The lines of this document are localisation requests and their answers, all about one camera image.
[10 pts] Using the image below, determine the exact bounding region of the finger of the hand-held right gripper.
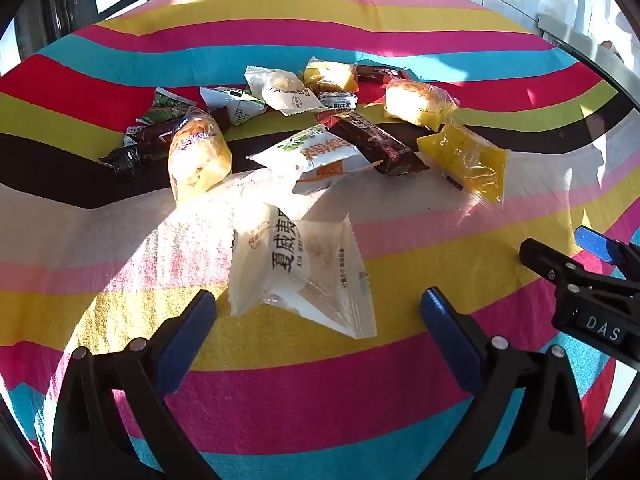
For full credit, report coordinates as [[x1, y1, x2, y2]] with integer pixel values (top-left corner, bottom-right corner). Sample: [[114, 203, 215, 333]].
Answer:
[[519, 237, 640, 307], [574, 226, 640, 281]]

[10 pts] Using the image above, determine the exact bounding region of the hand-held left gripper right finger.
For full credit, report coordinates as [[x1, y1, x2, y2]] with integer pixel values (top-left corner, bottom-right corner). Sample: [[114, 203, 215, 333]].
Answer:
[[420, 287, 588, 480]]

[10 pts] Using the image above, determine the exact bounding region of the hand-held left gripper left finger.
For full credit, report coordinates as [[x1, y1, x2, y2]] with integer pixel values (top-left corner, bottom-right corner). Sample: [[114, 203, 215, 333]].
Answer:
[[50, 289, 221, 480]]

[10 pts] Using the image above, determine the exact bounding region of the yellow clear snack packet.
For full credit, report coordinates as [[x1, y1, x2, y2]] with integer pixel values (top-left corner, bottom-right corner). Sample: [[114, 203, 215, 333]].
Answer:
[[416, 120, 511, 206]]

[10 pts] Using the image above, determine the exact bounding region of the white pastry packet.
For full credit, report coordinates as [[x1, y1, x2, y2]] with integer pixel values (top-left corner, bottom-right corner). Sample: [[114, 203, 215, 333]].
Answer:
[[227, 205, 378, 340], [244, 66, 326, 117]]

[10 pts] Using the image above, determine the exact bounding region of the clear bread packet yellow base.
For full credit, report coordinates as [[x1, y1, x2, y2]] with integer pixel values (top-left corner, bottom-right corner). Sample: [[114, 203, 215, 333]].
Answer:
[[382, 79, 458, 132], [167, 107, 233, 206]]

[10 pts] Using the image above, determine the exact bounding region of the black crinkled snack wrapper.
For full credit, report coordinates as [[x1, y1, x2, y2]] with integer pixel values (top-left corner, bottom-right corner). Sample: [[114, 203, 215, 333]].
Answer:
[[99, 146, 142, 175]]

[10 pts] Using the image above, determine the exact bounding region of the brown hazelnut chocolate bar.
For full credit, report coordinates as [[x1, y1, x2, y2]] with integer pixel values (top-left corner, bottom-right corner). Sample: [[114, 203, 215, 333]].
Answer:
[[132, 116, 188, 157]]

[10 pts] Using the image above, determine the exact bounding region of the dark brown chocolate bar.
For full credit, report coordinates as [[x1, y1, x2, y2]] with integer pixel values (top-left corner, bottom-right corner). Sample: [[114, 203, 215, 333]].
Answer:
[[315, 110, 431, 177]]

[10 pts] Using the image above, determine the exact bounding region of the white orange green snack packet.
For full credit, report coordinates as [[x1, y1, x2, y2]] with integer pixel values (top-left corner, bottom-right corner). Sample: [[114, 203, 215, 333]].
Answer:
[[247, 124, 383, 196]]

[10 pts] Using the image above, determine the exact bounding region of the dark red snack bar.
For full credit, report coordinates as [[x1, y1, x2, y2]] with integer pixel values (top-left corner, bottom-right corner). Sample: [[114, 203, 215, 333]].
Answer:
[[355, 64, 423, 86]]

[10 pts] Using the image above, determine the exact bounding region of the yellow cake packet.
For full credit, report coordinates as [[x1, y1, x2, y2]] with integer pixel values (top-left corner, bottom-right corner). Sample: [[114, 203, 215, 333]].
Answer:
[[303, 57, 360, 93]]

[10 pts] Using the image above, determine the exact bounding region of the striped colourful cloth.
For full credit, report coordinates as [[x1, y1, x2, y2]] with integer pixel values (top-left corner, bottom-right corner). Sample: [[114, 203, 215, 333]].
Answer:
[[0, 0, 640, 480]]

